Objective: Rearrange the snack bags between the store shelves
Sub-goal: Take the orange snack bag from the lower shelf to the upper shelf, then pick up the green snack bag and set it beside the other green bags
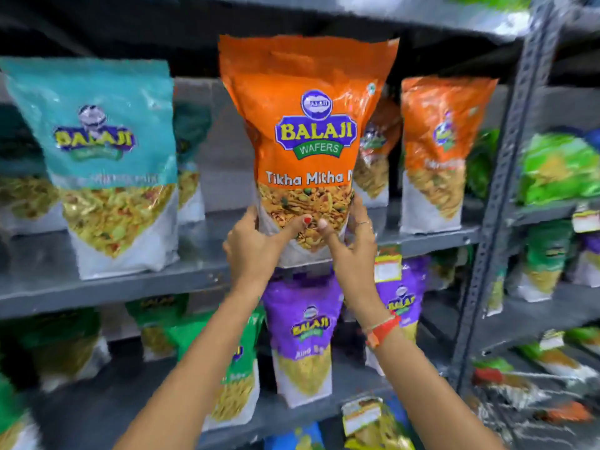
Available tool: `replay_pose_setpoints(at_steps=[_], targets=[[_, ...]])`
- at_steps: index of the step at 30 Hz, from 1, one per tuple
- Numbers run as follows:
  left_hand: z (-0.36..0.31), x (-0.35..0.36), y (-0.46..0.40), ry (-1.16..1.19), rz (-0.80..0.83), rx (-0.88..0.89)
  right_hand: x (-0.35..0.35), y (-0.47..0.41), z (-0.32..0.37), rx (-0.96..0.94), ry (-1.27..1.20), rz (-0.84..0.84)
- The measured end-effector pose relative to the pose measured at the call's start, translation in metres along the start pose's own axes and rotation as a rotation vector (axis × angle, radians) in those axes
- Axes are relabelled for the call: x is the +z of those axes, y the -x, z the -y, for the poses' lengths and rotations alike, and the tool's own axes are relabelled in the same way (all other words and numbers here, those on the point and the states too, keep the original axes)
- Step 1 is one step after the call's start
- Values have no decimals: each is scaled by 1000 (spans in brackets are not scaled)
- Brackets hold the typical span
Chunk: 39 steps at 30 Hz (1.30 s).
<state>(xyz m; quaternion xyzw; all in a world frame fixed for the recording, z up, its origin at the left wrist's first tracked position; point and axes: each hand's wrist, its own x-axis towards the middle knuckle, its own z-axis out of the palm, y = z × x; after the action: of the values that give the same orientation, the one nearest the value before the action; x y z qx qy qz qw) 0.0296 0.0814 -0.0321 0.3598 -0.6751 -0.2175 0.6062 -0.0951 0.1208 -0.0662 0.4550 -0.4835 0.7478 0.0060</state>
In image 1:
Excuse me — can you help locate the teal snack packet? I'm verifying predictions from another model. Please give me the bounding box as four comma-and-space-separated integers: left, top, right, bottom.
0, 104, 67, 236
173, 102, 213, 226
0, 57, 181, 281

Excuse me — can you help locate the person's right hand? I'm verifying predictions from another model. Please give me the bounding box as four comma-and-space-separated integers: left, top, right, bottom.
317, 194, 391, 320

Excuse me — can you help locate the red wrist band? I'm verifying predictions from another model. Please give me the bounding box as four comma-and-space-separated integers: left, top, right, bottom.
365, 315, 403, 350

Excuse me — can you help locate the blue snack packet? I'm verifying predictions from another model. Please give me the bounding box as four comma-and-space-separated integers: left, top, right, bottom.
264, 422, 325, 450

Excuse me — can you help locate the orange snack packet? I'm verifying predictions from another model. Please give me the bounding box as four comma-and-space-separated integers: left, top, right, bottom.
399, 76, 499, 236
352, 95, 403, 210
538, 400, 595, 425
217, 34, 400, 269

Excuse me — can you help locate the purple snack packet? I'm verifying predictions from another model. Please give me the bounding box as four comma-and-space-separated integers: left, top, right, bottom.
568, 231, 600, 288
262, 271, 346, 409
365, 255, 433, 376

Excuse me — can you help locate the person's left forearm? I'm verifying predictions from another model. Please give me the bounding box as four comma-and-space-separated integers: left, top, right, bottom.
112, 281, 268, 450

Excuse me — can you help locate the person's left hand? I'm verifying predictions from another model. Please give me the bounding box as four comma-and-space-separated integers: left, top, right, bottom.
222, 205, 313, 297

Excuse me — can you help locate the yellow green snack packet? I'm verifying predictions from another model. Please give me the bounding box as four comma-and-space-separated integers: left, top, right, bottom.
341, 397, 417, 450

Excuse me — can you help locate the person's right forearm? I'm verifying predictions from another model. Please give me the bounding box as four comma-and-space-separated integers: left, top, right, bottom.
349, 305, 508, 450

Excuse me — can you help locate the red green snack packet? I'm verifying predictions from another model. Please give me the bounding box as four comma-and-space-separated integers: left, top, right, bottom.
471, 357, 548, 410

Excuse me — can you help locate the grey metal shelf rack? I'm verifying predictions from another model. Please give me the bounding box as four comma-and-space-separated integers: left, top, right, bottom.
447, 0, 600, 450
0, 0, 565, 450

